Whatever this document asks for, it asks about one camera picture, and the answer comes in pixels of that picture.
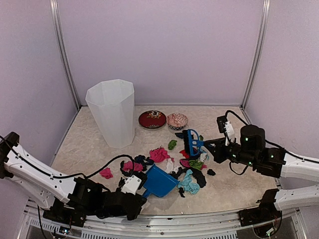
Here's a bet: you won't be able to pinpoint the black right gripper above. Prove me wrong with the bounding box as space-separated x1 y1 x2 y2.
204 137 258 168

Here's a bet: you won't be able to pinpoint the blue hand brush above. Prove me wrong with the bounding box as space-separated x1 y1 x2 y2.
182 129 204 157

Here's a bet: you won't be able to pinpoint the blue dustpan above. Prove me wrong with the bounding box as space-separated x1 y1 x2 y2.
142 164 179 198

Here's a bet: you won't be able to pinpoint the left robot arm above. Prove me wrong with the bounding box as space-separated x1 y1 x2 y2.
0 132 147 225

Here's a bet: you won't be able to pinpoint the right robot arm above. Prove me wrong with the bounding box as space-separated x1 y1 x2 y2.
203 124 319 221

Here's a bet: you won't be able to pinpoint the green paper scrap right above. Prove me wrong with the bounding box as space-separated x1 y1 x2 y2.
188 160 207 170

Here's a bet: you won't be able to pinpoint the small black paper scrap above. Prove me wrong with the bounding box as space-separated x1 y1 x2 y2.
207 169 216 176

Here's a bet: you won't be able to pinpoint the magenta paper scrap left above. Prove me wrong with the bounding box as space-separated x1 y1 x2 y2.
99 167 113 179

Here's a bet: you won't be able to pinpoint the black paper scrap curved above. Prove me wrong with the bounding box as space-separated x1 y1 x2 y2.
170 167 206 188

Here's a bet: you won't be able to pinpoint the pink patterned bowl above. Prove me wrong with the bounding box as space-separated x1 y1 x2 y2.
166 113 188 130

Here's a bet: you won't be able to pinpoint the teal paper scrap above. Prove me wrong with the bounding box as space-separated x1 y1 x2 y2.
177 169 200 194

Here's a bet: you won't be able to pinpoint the white paper scrap middle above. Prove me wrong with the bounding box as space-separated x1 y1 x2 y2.
165 158 179 174

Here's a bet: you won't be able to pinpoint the red floral plate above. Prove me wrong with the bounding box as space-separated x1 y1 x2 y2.
138 110 166 129

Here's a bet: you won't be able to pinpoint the white plastic trash bin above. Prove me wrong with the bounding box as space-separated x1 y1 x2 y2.
85 79 135 149

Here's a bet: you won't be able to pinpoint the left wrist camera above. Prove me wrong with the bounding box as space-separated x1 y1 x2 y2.
120 174 148 195

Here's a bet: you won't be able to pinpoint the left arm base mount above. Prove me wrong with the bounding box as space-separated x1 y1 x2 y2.
43 199 86 228

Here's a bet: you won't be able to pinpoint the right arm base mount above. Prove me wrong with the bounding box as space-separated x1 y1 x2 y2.
238 189 282 227

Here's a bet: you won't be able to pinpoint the aluminium front rail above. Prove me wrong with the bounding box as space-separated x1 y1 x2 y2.
17 204 306 239

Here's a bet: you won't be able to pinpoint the right aluminium corner post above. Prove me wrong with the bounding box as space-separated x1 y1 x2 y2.
241 0 271 111

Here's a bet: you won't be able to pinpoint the aluminium corner post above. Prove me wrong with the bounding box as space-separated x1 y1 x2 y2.
49 0 82 111
241 0 271 111

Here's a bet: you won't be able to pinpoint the left aluminium corner post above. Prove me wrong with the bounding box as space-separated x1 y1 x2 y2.
49 0 82 111

